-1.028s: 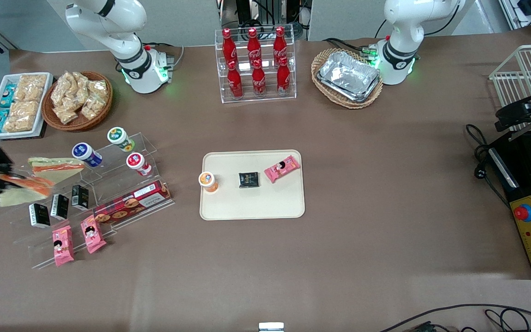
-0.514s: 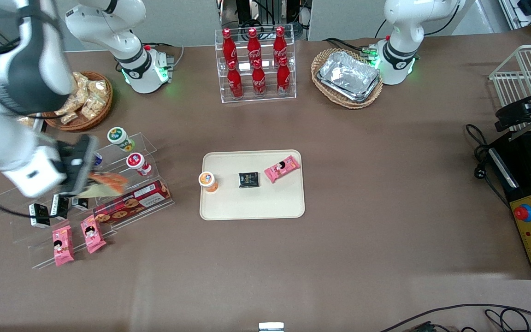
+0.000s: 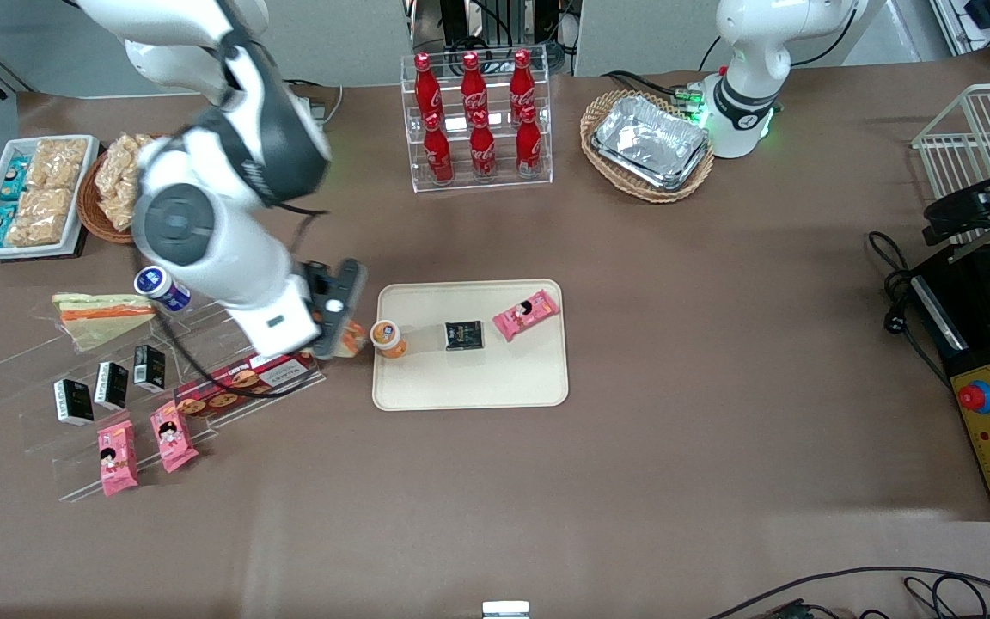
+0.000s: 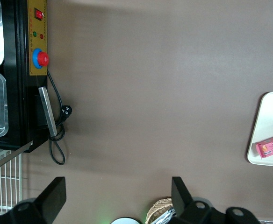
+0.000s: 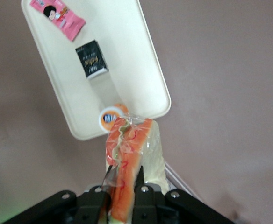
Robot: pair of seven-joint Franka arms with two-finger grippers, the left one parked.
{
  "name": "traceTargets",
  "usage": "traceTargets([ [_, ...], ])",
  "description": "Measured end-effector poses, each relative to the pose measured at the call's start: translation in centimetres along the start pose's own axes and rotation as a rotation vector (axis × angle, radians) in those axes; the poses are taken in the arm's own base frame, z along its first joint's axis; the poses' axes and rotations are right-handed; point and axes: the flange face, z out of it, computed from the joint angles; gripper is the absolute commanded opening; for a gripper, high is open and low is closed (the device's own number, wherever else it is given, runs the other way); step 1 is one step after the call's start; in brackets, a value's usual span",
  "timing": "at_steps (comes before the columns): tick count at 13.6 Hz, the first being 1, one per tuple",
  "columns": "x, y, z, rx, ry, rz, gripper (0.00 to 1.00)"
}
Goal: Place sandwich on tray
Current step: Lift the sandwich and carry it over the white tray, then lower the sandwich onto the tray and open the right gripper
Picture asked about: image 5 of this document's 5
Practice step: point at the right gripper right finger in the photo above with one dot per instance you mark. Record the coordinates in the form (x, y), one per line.
(145, 198)

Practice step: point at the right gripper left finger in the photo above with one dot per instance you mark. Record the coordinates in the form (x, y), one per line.
(92, 203)

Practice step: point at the triangle sandwich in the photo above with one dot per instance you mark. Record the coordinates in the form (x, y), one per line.
(127, 149)

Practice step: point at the cream plastic serving tray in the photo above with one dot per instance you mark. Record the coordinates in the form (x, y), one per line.
(127, 46)

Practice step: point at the orange lid yogurt cup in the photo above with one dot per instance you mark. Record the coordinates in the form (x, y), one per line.
(108, 117)

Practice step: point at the black snack packet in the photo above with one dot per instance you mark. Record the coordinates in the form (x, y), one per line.
(92, 59)

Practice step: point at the pink cartoon snack packet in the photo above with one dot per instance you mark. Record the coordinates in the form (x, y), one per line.
(61, 16)

